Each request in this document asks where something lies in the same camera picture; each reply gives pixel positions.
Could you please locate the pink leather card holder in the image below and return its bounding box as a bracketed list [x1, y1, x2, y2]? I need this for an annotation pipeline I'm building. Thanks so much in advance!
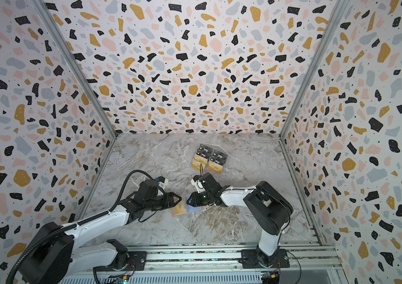
[180, 198, 206, 215]

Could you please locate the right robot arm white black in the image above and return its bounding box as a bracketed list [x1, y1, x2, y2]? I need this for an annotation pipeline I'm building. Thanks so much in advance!
[187, 173, 293, 267]

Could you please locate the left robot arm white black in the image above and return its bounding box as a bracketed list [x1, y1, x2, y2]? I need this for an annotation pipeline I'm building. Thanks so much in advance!
[6, 178, 181, 284]

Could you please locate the clear acrylic card tray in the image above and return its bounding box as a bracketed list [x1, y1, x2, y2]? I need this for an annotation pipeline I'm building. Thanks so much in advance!
[205, 159, 224, 175]

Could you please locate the black card top right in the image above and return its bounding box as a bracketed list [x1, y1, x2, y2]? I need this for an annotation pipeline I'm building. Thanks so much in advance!
[210, 150, 228, 166]

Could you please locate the black card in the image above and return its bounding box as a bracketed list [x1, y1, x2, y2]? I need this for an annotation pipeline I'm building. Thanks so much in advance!
[196, 144, 213, 160]
[210, 150, 228, 166]

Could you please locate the black card top left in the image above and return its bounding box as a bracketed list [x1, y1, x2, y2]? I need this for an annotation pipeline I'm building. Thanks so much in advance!
[196, 144, 213, 160]

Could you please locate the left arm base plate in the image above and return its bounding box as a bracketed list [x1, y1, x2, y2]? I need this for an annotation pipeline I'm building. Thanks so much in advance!
[97, 251, 147, 273]

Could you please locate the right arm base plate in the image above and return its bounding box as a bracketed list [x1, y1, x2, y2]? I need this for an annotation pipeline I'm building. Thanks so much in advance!
[239, 248, 290, 269]

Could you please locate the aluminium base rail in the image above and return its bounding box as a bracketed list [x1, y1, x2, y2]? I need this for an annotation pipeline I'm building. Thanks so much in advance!
[61, 243, 348, 284]

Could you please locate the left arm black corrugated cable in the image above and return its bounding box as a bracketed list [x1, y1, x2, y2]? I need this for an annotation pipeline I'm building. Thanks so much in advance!
[4, 169, 155, 284]

